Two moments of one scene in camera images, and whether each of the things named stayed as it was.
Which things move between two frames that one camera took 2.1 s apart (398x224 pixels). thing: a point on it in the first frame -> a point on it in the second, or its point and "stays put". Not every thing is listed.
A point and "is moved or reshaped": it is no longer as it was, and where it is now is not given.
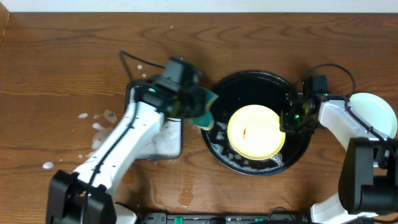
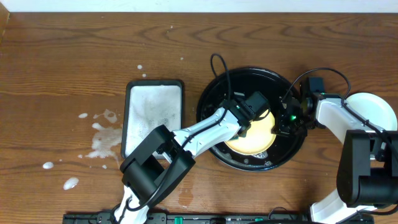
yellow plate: [254, 132] is moved or reshaped
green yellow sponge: [207, 121] -> [241, 134]
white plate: [376, 112] stays put
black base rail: [222, 218] stays put
